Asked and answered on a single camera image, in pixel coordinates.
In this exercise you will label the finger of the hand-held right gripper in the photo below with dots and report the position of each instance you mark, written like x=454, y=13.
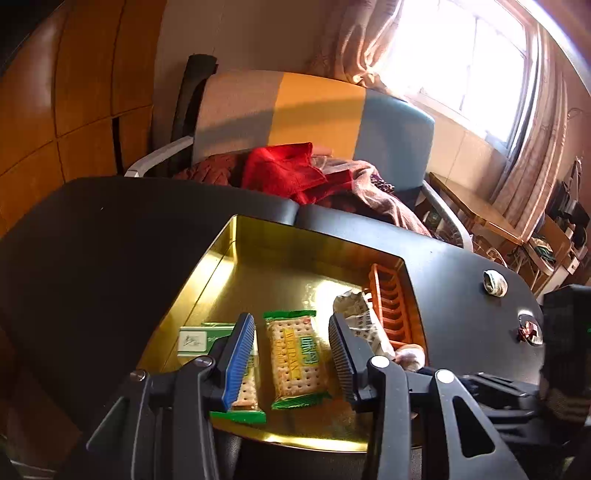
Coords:
x=503, y=401

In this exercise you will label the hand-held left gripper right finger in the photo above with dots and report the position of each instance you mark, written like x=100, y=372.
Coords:
x=344, y=360

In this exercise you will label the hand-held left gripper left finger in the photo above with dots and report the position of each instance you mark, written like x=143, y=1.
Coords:
x=240, y=360

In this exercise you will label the green cracker packet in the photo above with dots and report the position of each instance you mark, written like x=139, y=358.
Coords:
x=298, y=355
x=249, y=392

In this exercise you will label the small white green box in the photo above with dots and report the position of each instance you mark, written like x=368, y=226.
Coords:
x=198, y=339

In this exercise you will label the beige orange snack packet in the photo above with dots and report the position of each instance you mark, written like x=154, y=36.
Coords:
x=358, y=314

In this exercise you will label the orange plastic tray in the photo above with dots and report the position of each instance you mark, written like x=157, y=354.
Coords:
x=392, y=304

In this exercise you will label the red tin container gold inside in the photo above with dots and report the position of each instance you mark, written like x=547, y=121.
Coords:
x=286, y=267

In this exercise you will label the small red wrapped candy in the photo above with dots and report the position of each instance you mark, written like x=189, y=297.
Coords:
x=527, y=331

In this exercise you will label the crumpled white paper ball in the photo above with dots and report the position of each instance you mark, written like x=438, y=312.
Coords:
x=495, y=283

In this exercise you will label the folded striped clothes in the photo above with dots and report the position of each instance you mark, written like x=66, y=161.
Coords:
x=544, y=249

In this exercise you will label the pink brown cloth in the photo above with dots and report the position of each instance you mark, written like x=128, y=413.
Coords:
x=369, y=203

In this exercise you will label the wooden side table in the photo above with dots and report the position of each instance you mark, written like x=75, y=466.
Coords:
x=471, y=207

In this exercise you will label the purple patterned cloth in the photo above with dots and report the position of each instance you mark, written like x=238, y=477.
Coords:
x=383, y=184

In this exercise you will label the dark brown cloth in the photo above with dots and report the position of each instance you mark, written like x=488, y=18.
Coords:
x=207, y=170

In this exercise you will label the red cloth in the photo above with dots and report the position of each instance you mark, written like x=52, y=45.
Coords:
x=286, y=170

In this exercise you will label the pink floral curtain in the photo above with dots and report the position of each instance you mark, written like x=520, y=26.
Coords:
x=360, y=41
x=531, y=152

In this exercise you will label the blue yellow armchair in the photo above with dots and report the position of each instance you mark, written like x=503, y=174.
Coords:
x=318, y=110

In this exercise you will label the black chair back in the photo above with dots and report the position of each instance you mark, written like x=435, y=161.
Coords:
x=189, y=101

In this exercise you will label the large window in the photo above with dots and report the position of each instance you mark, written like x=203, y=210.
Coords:
x=457, y=60

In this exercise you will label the wooden wardrobe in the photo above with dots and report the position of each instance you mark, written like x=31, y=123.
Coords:
x=69, y=92

